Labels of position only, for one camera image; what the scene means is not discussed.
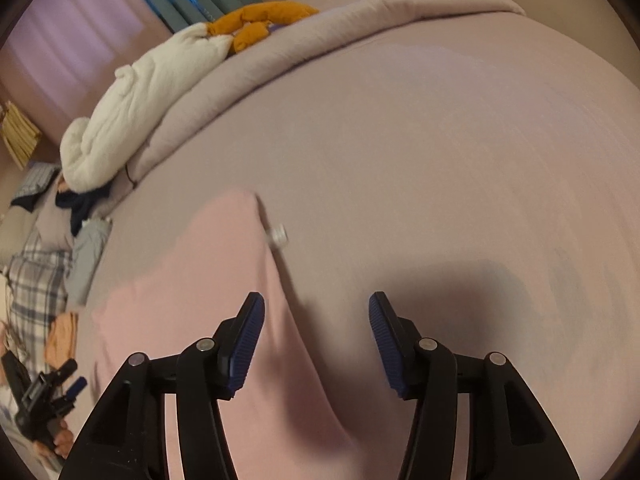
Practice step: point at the orange plush toy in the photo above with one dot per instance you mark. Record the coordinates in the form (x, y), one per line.
(255, 25)

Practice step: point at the person's left hand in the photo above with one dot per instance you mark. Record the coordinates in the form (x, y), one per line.
(60, 440)

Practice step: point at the pink striped shirt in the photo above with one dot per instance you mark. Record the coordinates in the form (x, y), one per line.
(210, 280)

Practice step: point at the grey-blue folded garment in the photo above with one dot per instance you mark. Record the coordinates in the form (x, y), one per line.
(87, 260)

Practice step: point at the orange printed folded garment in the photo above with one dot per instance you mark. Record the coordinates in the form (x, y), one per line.
(62, 337)

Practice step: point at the white fluffy blanket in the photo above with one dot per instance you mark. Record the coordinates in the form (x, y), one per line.
(140, 105)

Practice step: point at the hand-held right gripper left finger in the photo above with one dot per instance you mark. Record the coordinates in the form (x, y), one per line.
(245, 345)

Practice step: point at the pink curtain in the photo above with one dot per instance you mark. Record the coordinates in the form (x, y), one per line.
(75, 45)

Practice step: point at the dark navy garment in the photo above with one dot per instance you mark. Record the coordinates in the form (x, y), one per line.
(75, 202)

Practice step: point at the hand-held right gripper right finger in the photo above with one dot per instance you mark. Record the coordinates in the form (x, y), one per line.
(385, 345)

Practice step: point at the lilac bed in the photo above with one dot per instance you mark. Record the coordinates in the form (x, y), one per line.
(425, 185)

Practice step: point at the lilac duvet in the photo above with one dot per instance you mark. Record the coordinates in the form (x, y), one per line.
(325, 35)

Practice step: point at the lilac pillow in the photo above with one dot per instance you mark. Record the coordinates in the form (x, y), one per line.
(50, 220)

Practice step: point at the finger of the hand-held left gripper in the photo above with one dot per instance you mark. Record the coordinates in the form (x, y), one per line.
(65, 369)
(76, 387)

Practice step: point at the yellow slatted object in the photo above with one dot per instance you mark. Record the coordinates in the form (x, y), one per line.
(20, 135)

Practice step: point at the plaid pillow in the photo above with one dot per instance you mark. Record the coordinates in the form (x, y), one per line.
(40, 290)

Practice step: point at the small white tag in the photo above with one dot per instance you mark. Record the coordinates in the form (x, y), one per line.
(278, 235)

